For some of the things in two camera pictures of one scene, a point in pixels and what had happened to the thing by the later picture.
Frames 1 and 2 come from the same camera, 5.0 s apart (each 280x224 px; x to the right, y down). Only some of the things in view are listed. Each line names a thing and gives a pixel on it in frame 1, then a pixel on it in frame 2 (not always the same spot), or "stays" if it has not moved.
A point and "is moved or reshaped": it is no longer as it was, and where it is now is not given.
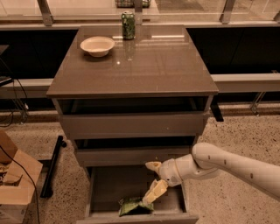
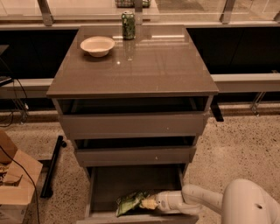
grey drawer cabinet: [145, 101] stays
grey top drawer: [133, 117] stays
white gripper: [168, 171] → [164, 201]
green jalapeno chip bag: [128, 204] is moved or reshaped
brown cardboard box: [16, 186] stays
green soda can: [129, 25] stays
